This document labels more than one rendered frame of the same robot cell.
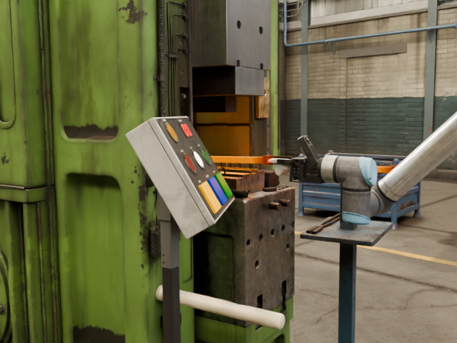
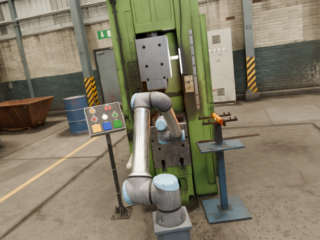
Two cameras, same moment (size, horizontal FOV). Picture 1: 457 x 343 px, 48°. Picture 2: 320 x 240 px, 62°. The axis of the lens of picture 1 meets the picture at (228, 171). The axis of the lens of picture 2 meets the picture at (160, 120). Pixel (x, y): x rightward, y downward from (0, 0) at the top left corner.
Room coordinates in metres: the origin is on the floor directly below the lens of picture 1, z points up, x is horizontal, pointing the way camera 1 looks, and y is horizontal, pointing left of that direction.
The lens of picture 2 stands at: (0.59, -2.39, 1.57)
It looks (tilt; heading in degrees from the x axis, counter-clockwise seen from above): 13 degrees down; 62
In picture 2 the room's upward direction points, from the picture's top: 8 degrees counter-clockwise
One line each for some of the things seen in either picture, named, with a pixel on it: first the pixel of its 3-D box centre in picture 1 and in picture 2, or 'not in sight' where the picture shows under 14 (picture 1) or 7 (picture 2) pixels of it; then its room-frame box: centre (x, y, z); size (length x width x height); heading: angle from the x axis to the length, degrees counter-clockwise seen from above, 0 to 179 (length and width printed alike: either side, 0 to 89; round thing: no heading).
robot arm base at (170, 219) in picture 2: not in sight; (170, 211); (1.27, -1.09, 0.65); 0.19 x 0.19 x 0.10
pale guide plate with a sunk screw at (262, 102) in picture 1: (262, 97); (188, 84); (2.18, -0.15, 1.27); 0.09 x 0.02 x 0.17; 147
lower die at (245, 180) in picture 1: (204, 178); (163, 115); (1.96, 0.09, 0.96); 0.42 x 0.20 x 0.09; 57
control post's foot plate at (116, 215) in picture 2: not in sight; (121, 209); (1.34, 0.16, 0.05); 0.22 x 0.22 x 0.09; 57
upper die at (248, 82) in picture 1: (202, 84); (158, 82); (1.96, 0.09, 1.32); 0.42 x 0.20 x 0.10; 57
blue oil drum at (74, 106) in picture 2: not in sight; (77, 114); (1.99, 4.70, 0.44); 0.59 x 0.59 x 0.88
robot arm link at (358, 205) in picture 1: (358, 205); (164, 135); (1.66, -0.43, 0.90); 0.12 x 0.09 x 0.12; 137
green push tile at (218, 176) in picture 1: (222, 186); (117, 124); (1.41, 0.02, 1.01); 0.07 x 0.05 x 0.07; 172
